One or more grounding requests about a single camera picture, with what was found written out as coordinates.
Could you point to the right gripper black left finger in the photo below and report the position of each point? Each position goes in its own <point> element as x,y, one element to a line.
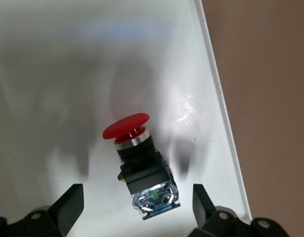
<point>67,209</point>

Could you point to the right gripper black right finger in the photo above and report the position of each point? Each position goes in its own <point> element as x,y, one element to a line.
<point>203,212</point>

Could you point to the red mushroom push button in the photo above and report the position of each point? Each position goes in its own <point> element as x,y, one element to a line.
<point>127,127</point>

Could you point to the white plastic drawer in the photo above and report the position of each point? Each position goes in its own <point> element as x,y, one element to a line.
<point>55,74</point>

